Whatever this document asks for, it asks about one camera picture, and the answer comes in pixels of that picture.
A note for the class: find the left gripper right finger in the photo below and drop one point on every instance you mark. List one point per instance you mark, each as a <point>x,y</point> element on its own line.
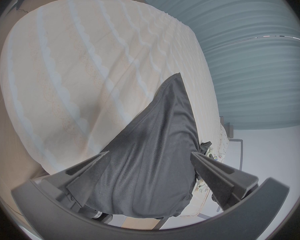
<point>222,181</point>

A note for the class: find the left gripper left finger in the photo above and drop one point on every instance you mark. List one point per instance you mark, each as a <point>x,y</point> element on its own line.
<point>80,169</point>

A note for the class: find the black T-shirt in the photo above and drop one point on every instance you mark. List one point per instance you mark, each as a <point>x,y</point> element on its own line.
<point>152,146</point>

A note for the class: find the bed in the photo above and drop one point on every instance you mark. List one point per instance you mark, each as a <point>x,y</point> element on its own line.
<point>65,84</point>

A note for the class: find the white printed garment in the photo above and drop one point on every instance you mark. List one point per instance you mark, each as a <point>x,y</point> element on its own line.
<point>218,159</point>

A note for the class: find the white printed pillow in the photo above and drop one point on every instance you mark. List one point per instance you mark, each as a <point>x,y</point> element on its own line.
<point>223,139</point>

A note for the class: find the grey bedside table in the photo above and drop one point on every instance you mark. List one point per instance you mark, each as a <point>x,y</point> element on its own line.
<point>227,127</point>

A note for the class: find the blue-green curtain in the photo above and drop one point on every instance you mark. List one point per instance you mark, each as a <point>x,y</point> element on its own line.
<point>252,71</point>

